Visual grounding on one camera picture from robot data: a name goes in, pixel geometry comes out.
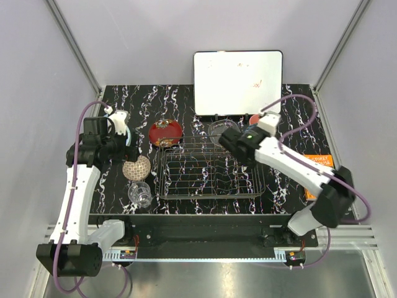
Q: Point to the clear glass bowl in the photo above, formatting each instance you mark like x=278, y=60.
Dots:
x=216, y=128

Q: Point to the white dry-erase board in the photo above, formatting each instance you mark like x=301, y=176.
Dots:
x=236, y=82

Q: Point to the brown checkered patterned bowl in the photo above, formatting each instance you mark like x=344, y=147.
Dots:
x=138, y=170

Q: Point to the pink plastic cup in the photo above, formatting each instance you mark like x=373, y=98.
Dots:
x=254, y=119

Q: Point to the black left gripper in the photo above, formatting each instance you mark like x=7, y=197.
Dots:
x=128, y=153

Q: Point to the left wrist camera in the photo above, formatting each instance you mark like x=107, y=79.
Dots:
x=96, y=126

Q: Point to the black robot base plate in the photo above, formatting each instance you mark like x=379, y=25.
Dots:
x=208, y=237

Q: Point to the red floral plate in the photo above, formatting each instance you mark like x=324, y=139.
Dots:
x=165, y=133

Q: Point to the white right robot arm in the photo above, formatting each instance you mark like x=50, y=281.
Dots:
x=331, y=187

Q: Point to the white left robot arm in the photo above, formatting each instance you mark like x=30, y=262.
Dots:
x=71, y=250

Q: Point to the clear faceted glass tumbler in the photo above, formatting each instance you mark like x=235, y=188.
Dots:
x=140, y=194

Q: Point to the black wire dish rack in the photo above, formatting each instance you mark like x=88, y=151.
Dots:
x=196, y=168

